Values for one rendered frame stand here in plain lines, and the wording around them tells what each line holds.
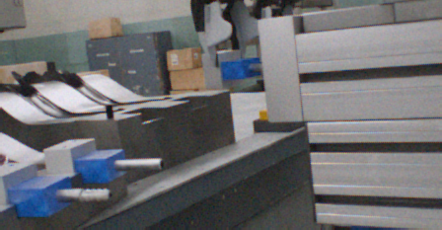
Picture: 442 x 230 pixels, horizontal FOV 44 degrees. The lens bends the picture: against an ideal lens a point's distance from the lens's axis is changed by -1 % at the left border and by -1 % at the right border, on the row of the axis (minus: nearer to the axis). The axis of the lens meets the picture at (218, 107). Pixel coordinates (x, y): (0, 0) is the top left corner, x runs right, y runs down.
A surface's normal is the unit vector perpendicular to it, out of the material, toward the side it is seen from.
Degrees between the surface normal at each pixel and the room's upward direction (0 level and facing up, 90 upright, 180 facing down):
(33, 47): 90
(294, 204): 90
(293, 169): 90
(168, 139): 90
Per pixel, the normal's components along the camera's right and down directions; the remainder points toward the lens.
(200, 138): 0.80, -0.01
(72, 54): -0.42, 0.17
